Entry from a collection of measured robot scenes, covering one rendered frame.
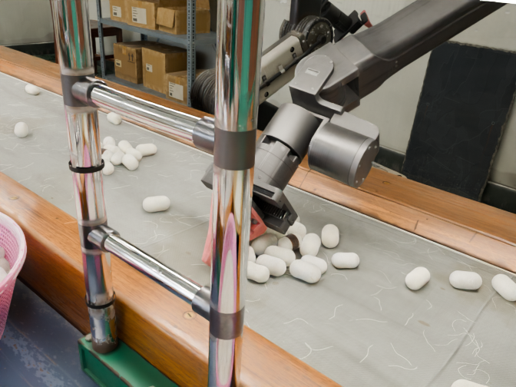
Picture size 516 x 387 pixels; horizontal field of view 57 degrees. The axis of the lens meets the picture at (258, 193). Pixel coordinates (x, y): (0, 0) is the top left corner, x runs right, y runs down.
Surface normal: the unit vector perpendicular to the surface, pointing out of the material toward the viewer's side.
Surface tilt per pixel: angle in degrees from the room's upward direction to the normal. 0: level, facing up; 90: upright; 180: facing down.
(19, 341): 0
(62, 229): 0
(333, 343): 0
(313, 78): 38
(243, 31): 90
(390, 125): 89
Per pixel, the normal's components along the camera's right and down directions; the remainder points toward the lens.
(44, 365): 0.07, -0.89
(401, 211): -0.40, -0.41
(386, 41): -0.07, -0.51
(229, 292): 0.10, 0.45
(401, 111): -0.69, 0.29
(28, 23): 0.73, 0.36
